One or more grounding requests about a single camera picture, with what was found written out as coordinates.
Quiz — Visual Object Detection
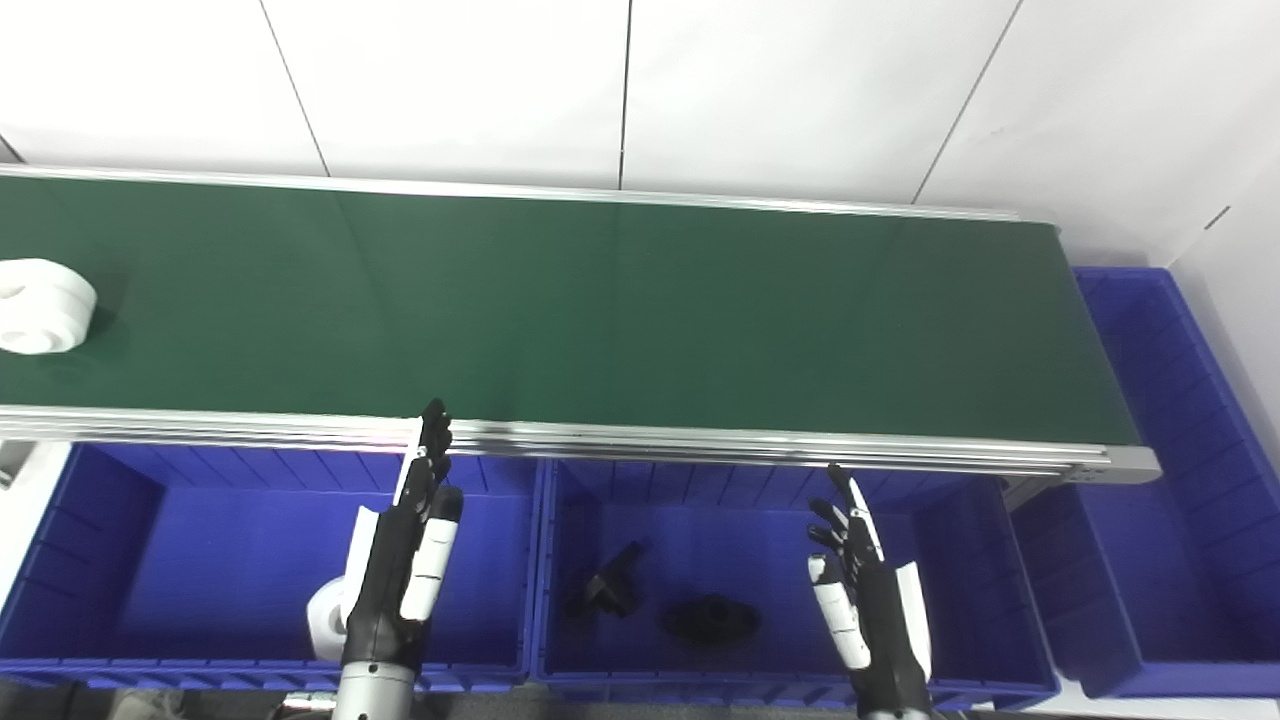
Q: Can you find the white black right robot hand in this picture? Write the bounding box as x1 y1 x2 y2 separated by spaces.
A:
807 465 936 714

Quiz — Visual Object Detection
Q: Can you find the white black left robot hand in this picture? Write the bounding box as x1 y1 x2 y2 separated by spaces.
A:
342 399 465 669

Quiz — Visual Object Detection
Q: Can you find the white round plastic part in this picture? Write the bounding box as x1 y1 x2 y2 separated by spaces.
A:
0 258 99 357
305 578 353 663

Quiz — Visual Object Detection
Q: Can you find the blue plastic bin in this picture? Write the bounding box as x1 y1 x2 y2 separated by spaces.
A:
0 443 546 694
1010 265 1280 699
530 458 1062 712

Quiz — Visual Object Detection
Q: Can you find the black oval part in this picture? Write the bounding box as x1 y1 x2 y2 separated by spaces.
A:
661 594 762 647

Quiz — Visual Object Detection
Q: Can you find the grey conveyor support leg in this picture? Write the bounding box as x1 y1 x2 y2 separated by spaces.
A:
1000 477 1056 512
0 440 37 491

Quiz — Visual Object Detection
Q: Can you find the green conveyor belt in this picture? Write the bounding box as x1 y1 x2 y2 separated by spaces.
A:
0 177 1141 447
0 164 1162 487

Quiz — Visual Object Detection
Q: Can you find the black angular bracket part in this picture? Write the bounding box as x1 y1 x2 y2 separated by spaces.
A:
566 540 650 620

